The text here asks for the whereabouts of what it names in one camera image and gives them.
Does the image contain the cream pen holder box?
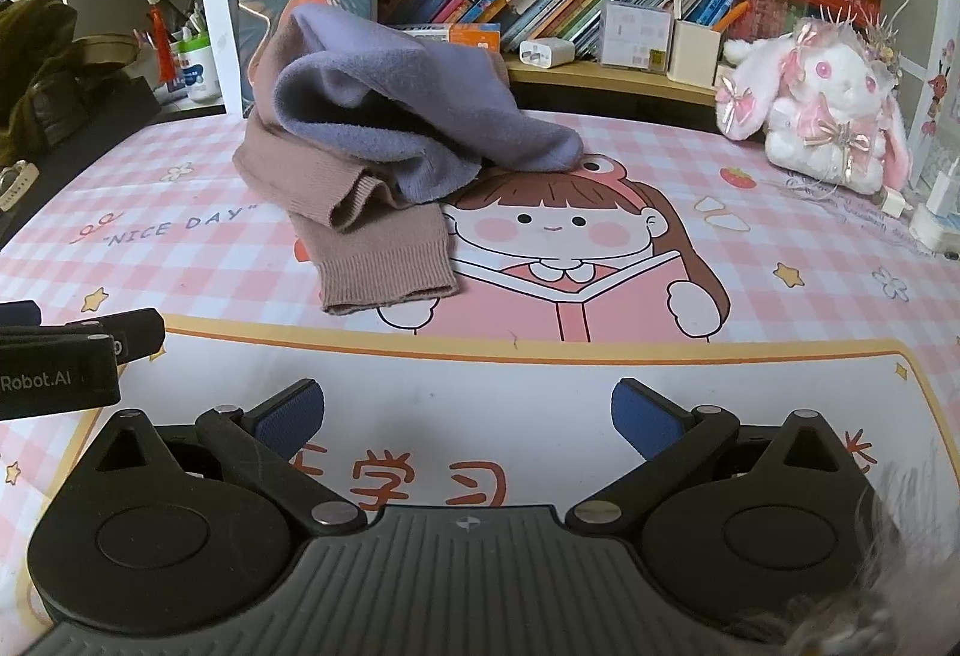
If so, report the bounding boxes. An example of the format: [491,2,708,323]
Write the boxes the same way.
[667,21,722,88]

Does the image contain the dark olive jacket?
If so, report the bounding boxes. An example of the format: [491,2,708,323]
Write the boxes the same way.
[2,0,140,167]

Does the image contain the purple and brown sweater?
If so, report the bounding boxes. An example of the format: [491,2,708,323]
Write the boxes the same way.
[233,3,584,315]

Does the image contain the orange white toothpaste box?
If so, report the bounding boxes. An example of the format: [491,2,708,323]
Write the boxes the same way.
[398,23,501,53]

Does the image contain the white wrist watch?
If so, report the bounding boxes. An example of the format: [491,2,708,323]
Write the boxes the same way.
[0,161,39,214]

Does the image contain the pink white bunny plush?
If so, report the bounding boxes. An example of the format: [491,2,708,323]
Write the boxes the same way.
[715,18,911,197]

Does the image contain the white jar green lid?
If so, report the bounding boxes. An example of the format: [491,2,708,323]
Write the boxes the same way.
[178,34,221,104]

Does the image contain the white note card box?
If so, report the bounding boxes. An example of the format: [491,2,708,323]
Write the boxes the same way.
[597,2,674,74]

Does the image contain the red tassel ornament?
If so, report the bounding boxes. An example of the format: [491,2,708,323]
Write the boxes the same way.
[146,0,176,85]

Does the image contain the white power strip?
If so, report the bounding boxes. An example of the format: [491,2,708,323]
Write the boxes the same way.
[908,172,960,255]

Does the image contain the white charger cube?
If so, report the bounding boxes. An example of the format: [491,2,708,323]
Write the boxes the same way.
[517,37,576,70]

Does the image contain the wooden shelf board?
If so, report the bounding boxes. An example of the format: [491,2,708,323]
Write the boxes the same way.
[506,57,716,107]

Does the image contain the pink checkered desk mat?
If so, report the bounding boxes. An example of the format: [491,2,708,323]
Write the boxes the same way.
[2,115,958,654]

